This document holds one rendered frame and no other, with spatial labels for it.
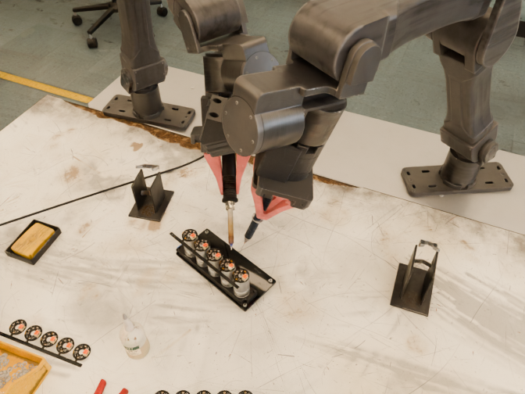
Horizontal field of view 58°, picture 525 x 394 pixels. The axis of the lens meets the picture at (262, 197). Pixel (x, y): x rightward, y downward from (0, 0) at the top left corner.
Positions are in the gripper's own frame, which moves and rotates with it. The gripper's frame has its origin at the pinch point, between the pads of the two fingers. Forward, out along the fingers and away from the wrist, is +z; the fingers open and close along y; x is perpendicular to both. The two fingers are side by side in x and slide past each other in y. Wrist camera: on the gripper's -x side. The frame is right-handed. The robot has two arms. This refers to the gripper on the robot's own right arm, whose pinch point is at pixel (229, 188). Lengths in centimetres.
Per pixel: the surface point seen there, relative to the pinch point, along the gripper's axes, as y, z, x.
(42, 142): -39, -1, 31
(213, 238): -3.2, 10.5, 5.0
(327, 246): 16.1, 12.3, 3.7
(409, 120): 83, 20, 151
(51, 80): -96, 0, 191
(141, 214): -16.4, 8.1, 11.4
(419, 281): 29.5, 15.5, -3.5
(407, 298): 26.9, 16.9, -6.1
